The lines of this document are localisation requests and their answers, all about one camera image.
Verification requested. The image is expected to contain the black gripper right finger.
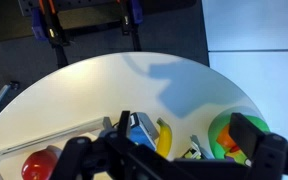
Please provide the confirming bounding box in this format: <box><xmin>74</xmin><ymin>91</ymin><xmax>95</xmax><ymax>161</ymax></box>
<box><xmin>229</xmin><ymin>112</ymin><xmax>267</xmax><ymax>162</ymax></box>

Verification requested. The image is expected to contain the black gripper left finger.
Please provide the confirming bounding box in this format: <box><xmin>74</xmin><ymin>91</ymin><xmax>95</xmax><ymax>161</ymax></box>
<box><xmin>117</xmin><ymin>110</ymin><xmax>132</xmax><ymax>138</ymax></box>

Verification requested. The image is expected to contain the red apple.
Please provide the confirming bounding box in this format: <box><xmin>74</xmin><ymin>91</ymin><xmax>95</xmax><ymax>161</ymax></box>
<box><xmin>21</xmin><ymin>149</ymin><xmax>60</xmax><ymax>180</ymax></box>

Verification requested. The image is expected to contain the blue white carton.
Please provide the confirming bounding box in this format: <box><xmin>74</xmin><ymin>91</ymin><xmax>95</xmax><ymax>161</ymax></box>
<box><xmin>128</xmin><ymin>112</ymin><xmax>161</xmax><ymax>152</ymax></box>

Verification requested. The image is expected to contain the red green soft cube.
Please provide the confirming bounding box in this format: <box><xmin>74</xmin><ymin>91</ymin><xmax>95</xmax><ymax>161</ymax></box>
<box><xmin>223</xmin><ymin>145</ymin><xmax>253</xmax><ymax>167</ymax></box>

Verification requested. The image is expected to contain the green plastic bowl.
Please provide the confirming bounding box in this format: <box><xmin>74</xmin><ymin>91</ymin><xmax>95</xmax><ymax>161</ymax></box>
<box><xmin>207</xmin><ymin>105</ymin><xmax>271</xmax><ymax>168</ymax></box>

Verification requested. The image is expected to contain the yellow banana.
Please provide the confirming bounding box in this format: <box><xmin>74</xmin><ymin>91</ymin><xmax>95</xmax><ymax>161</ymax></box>
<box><xmin>155</xmin><ymin>117</ymin><xmax>174</xmax><ymax>159</ymax></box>

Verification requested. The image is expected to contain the small black yellow checkered cube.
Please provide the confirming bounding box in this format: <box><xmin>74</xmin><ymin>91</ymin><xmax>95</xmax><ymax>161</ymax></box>
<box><xmin>181</xmin><ymin>134</ymin><xmax>216</xmax><ymax>161</ymax></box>

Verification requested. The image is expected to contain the light wooden tray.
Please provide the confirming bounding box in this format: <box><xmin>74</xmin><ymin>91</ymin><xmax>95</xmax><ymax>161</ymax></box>
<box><xmin>0</xmin><ymin>116</ymin><xmax>114</xmax><ymax>169</ymax></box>

